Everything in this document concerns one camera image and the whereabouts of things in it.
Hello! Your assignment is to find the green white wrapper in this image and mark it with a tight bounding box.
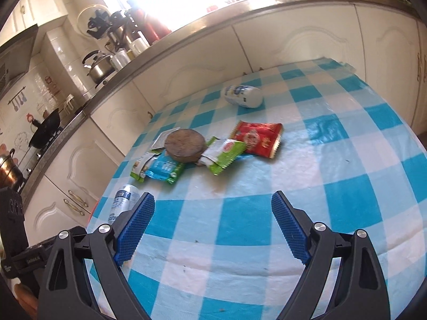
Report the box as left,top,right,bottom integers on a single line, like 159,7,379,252
130,152,160,183

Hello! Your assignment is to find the green white snack packet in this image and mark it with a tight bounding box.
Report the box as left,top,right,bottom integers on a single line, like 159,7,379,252
197,137,246,175

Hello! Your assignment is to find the white blue milk bottle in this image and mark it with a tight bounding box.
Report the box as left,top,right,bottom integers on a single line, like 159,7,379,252
108,184,140,225

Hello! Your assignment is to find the blue green snack packet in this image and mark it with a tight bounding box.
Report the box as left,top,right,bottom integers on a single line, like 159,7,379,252
145,150,185,184

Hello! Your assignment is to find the copper pot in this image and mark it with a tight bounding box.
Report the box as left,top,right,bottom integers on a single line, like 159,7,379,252
0,149,24,191

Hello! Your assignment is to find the silver foil tray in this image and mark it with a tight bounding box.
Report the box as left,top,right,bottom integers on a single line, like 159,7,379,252
150,127,180,150

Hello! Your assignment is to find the round brown wooden block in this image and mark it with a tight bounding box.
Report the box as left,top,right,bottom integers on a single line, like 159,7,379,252
164,129,207,163

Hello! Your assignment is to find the red snack packet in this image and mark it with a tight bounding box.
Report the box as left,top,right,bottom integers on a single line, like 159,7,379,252
230,121,284,159

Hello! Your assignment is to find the blue white checkered tablecloth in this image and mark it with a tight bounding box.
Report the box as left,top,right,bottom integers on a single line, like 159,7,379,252
88,59,426,319

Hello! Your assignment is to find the black wok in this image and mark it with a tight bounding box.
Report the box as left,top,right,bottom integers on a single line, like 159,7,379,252
28,108,61,149

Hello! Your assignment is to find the white yogurt drink bottle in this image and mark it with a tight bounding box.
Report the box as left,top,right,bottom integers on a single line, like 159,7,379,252
223,85,263,108

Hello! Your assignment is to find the steel kettle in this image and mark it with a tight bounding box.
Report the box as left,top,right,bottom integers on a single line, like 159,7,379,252
82,50,115,85

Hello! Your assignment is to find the white mug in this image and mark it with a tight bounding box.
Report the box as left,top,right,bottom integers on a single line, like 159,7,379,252
110,49,131,71

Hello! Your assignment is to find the range hood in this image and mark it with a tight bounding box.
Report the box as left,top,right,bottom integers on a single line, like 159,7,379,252
0,25,38,99

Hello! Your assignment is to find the gold cabinet handle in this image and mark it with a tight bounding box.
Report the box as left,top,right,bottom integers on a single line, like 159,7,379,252
68,190,88,208
63,199,85,216

